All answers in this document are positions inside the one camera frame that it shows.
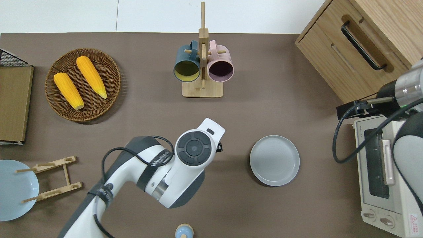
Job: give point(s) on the yellow corn cob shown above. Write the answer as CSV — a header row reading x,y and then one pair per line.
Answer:
x,y
91,76
67,91

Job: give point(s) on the light blue plate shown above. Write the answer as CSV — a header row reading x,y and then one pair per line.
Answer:
x,y
13,191

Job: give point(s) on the brown table mat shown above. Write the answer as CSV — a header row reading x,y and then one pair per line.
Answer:
x,y
264,99

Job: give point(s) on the pink mug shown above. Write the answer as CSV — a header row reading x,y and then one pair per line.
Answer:
x,y
220,69

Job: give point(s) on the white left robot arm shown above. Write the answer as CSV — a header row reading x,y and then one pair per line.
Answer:
x,y
155,172

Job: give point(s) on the gray round plate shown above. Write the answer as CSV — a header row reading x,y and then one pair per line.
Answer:
x,y
274,160

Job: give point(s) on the white toaster oven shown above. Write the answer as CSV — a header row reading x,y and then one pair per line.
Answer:
x,y
370,198

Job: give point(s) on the dark blue mug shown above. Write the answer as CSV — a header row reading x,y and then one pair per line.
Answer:
x,y
186,69

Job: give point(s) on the brown wicker basket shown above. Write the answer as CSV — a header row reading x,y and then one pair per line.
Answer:
x,y
109,76

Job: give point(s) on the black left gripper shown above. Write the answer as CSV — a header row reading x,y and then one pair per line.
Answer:
x,y
219,147

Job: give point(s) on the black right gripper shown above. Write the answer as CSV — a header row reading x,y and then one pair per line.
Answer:
x,y
390,99

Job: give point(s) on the wooden mug tree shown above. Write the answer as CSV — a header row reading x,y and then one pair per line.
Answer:
x,y
202,91

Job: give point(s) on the wooden drawer box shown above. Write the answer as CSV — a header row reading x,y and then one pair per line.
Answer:
x,y
330,56

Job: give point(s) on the wooden plate rack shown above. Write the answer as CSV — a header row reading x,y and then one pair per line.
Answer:
x,y
62,190

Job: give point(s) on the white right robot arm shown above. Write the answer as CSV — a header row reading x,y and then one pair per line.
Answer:
x,y
411,155

